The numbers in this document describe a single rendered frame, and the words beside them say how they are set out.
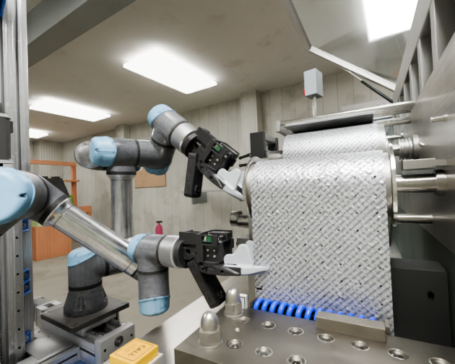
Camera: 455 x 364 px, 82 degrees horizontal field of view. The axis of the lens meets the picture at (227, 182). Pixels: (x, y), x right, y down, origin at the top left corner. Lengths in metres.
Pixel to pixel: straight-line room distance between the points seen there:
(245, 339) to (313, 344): 0.10
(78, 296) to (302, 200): 0.91
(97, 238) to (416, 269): 0.72
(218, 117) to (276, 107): 1.21
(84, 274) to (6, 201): 0.55
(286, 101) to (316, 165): 4.24
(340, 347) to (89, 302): 0.92
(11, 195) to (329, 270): 0.63
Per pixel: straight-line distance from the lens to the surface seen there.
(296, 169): 0.52
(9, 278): 1.17
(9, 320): 1.20
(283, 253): 0.53
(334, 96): 4.53
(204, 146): 0.66
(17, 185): 0.68
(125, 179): 1.13
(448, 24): 0.65
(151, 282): 0.70
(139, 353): 0.67
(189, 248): 0.62
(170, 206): 6.01
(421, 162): 0.54
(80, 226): 0.81
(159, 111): 0.75
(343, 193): 0.49
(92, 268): 1.15
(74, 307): 1.18
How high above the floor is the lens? 1.26
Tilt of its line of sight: 1 degrees up
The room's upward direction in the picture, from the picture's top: 2 degrees counter-clockwise
